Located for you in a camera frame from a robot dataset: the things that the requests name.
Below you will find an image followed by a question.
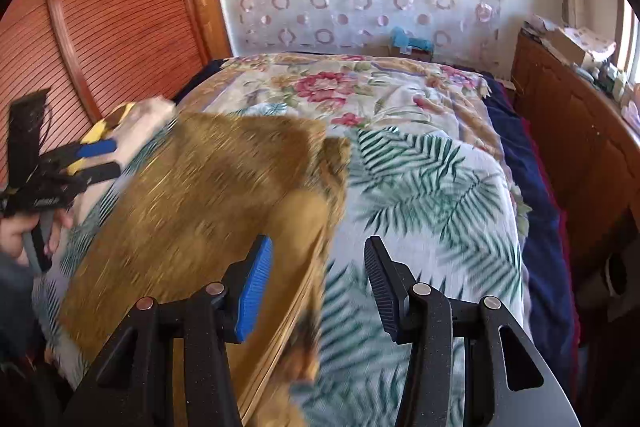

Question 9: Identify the wood-framed bright window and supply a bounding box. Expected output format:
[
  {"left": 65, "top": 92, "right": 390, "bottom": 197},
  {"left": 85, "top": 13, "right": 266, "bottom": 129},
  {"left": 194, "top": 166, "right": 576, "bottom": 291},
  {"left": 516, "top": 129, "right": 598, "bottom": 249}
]
[{"left": 614, "top": 0, "right": 640, "bottom": 86}]

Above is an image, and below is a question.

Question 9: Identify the person's left hand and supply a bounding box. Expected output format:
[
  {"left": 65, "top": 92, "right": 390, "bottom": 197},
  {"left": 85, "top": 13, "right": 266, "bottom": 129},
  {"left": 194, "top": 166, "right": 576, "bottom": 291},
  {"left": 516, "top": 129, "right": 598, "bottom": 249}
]
[{"left": 0, "top": 208, "right": 75, "bottom": 268}]

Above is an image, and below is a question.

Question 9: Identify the orange wooden wardrobe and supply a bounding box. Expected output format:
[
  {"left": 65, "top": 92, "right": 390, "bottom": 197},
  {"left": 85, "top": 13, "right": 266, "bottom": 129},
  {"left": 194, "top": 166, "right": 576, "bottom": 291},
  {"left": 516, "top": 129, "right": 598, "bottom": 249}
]
[{"left": 0, "top": 0, "right": 234, "bottom": 188}]

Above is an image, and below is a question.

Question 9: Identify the navy blue bed sheet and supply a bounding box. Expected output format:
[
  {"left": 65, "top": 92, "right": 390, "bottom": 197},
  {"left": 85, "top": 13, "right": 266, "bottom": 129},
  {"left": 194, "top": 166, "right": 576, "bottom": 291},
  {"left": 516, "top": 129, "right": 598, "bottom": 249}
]
[{"left": 484, "top": 74, "right": 579, "bottom": 395}]

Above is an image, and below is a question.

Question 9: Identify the long wooden sideboard cabinet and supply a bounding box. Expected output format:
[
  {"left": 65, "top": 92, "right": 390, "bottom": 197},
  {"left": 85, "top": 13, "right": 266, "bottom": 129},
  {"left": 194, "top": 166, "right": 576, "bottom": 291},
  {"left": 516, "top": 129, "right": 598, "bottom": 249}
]
[{"left": 511, "top": 31, "right": 639, "bottom": 269}]

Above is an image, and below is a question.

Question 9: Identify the golden patterned scarf cloth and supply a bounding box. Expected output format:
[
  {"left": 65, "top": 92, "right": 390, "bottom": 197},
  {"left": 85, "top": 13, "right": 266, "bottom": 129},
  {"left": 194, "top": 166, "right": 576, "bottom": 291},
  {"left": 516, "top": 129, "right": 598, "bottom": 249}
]
[{"left": 34, "top": 113, "right": 349, "bottom": 426}]

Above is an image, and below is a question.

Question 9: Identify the cardboard box on sideboard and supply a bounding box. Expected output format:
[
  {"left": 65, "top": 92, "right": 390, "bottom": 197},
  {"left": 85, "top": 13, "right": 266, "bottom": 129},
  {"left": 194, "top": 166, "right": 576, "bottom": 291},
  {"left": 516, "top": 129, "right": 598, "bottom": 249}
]
[{"left": 547, "top": 27, "right": 616, "bottom": 68}]

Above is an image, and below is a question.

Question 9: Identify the floral quilt bedspread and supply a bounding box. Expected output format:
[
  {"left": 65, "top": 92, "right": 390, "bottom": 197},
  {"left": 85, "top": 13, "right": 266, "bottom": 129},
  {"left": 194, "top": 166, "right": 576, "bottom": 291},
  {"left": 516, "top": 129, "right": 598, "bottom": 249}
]
[{"left": 178, "top": 53, "right": 503, "bottom": 160}]

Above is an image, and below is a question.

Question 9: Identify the teal object at bed head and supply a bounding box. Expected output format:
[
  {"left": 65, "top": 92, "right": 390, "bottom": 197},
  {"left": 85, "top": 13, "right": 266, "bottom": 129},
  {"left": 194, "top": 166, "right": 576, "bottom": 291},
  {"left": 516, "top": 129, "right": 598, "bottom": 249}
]
[{"left": 390, "top": 27, "right": 434, "bottom": 54}]

